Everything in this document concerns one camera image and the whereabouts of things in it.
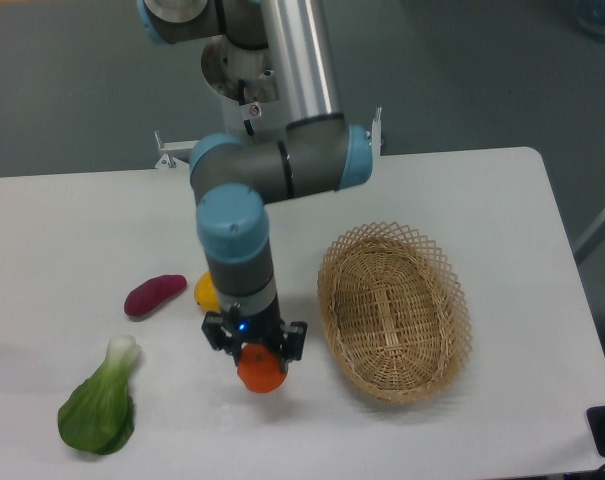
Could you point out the green toy bok choy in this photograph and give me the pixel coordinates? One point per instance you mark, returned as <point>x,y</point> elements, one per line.
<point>98,416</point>

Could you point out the yellow toy mango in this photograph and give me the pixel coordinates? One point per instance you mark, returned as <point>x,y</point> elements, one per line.
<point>205,294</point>

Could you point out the woven wicker basket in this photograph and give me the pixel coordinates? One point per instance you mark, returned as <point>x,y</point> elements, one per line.
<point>394,313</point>

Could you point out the purple toy sweet potato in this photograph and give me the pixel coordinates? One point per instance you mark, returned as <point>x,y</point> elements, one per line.
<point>152,294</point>

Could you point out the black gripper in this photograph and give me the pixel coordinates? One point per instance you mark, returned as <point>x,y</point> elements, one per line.
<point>226,331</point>

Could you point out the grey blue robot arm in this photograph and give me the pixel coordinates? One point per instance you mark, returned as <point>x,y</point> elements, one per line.
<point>293,141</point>

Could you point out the orange toy fruit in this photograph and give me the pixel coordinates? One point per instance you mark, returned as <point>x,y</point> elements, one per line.
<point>259,369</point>

